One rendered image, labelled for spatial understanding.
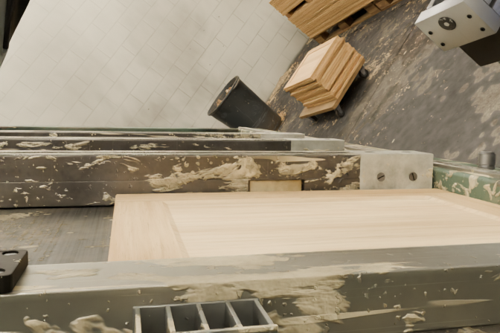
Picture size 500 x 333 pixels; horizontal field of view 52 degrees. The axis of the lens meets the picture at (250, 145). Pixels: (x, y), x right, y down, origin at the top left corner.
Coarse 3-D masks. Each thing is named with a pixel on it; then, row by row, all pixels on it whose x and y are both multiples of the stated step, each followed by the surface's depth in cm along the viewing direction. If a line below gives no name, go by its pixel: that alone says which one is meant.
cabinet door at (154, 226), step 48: (240, 192) 72; (288, 192) 73; (336, 192) 74; (384, 192) 75; (432, 192) 76; (144, 240) 45; (192, 240) 46; (240, 240) 47; (288, 240) 47; (336, 240) 47; (384, 240) 48; (432, 240) 48; (480, 240) 48
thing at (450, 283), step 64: (256, 256) 33; (320, 256) 34; (384, 256) 34; (448, 256) 34; (0, 320) 26; (64, 320) 26; (128, 320) 27; (320, 320) 30; (384, 320) 31; (448, 320) 32
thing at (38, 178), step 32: (0, 160) 65; (32, 160) 66; (64, 160) 67; (96, 160) 68; (128, 160) 69; (160, 160) 70; (192, 160) 71; (224, 160) 72; (256, 160) 73; (288, 160) 74; (320, 160) 75; (352, 160) 77; (384, 160) 78; (416, 160) 79; (0, 192) 65; (32, 192) 66; (64, 192) 67; (96, 192) 68; (128, 192) 69; (160, 192) 70; (192, 192) 71; (224, 192) 72
